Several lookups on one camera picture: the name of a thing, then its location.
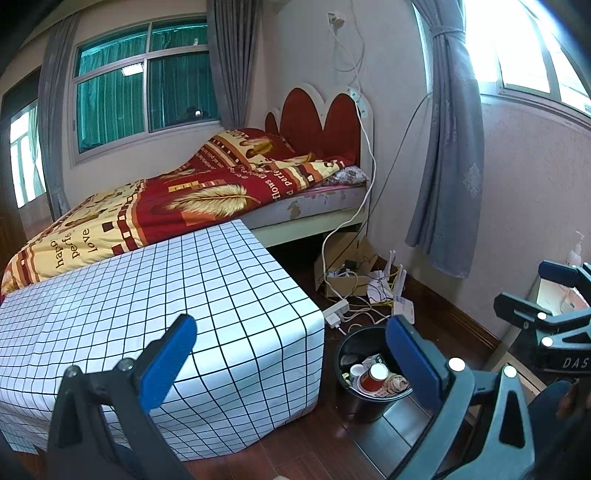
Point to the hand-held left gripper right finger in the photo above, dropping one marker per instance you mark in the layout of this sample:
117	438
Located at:
413	364

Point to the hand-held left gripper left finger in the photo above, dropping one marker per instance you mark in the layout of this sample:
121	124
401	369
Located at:
168	364

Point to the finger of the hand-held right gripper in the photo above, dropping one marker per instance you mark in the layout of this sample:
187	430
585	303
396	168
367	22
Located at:
558	273
517	308

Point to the white green packet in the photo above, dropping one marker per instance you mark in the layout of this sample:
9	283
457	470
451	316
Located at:
374	359

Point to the red paper cup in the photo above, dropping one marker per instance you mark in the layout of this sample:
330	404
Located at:
374	378

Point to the white paper cup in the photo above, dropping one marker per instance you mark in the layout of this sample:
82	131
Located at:
357	371

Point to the black bucket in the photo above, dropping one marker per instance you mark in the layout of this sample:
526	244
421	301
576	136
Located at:
364	406

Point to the white pump bottle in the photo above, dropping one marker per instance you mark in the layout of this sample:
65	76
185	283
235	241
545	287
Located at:
576	254

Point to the person's dark blue clothing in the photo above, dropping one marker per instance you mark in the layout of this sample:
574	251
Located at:
547	399

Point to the white router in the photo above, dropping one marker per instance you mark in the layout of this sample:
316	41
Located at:
404	307

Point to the white power strip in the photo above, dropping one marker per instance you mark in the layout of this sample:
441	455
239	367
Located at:
334	311
358	99

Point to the cardboard box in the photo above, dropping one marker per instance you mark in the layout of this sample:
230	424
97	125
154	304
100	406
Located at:
355	244

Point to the grey patterned curtain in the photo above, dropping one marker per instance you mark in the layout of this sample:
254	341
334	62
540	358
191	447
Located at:
450	175

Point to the red yellow printed quilt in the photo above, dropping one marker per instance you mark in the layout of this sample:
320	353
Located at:
207	184

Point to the floral pillow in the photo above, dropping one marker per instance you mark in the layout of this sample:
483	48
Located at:
351	176

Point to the bright window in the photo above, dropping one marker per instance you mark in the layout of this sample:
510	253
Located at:
531	46

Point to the narrow side window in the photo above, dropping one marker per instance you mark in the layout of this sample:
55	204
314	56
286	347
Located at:
25	157

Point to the large window with green curtain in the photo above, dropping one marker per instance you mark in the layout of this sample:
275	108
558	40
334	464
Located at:
138	92

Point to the white red headboard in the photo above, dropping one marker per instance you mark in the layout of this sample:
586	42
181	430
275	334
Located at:
304	110

